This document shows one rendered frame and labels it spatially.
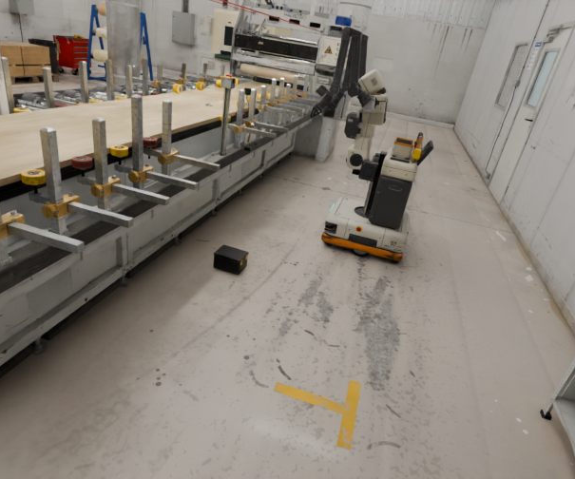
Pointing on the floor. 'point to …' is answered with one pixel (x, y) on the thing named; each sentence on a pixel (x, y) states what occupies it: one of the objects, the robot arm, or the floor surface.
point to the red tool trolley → (71, 51)
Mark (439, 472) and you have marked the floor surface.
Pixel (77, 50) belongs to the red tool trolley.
